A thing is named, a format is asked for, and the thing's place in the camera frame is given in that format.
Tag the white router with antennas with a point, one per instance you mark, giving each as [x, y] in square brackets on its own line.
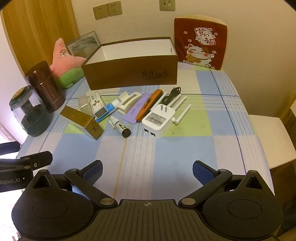
[155, 120]

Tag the wooden door panel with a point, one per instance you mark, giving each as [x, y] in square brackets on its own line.
[34, 30]

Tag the white seat wooden chair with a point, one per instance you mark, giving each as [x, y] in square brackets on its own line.
[270, 139]

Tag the small white spray bottle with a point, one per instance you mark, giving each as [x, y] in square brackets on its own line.
[120, 126]

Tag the red cat chair cover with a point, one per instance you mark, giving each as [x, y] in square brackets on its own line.
[198, 46]

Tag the purple cream tube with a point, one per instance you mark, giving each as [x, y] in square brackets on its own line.
[134, 114]

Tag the checkered tablecloth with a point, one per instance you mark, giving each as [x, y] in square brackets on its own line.
[161, 157]

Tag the small clear plastic box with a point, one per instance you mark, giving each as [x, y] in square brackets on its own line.
[83, 103]

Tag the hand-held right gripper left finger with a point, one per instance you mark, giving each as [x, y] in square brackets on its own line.
[93, 172]

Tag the brown metal thermos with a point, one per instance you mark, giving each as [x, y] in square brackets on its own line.
[46, 88]

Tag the grey picture frame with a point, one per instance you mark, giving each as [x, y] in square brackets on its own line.
[83, 42]

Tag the orange utility knife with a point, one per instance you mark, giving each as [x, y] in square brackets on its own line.
[148, 104]

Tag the white ointment carton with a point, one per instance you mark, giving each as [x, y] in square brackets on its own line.
[97, 105]

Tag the white plastic holder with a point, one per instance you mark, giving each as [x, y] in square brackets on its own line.
[126, 107]

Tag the pink starfish plush toy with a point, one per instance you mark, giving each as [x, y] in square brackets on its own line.
[61, 55]

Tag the beige wall socket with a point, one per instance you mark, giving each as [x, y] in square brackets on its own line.
[114, 8]
[100, 12]
[167, 5]

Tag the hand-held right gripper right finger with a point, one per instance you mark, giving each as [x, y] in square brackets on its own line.
[203, 172]

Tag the gold cardboard box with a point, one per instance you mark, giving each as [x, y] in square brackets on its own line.
[78, 117]

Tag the blue toothpaste tube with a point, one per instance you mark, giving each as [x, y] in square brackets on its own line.
[113, 107]

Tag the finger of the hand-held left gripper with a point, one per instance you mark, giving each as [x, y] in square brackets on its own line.
[9, 148]
[39, 158]

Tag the brown cardboard storage box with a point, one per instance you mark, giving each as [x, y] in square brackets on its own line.
[129, 71]

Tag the dark glass jar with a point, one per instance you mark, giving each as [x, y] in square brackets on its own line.
[30, 111]

